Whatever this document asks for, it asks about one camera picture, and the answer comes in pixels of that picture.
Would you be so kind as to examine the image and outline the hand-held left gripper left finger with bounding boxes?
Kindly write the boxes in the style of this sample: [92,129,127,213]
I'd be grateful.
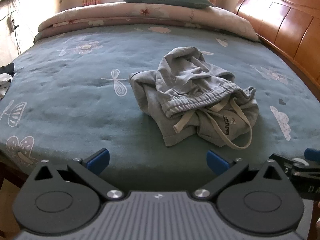
[33,148,125,202]

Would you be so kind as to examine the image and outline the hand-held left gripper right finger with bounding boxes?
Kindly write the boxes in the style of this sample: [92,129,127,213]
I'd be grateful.
[192,149,288,202]

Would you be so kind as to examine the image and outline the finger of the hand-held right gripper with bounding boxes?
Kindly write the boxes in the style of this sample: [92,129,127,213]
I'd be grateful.
[269,153,309,174]
[304,148,320,159]

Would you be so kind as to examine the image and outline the grey drawstring sweatpants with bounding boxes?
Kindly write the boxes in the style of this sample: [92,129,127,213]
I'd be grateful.
[129,46,260,150]

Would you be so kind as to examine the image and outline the dark clothes pile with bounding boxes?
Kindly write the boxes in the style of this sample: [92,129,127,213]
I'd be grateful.
[0,64,16,98]

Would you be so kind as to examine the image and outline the teal floral bed sheet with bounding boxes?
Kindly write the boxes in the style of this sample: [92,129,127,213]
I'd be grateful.
[0,25,320,183]

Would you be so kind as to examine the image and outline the wooden bed headboard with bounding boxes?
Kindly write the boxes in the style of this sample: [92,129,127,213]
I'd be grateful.
[234,0,320,98]

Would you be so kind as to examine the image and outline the pink floral folded quilt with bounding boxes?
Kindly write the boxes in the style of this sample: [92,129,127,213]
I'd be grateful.
[34,1,260,42]

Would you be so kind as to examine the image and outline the wall socket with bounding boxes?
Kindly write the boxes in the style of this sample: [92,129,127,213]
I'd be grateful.
[7,15,20,33]

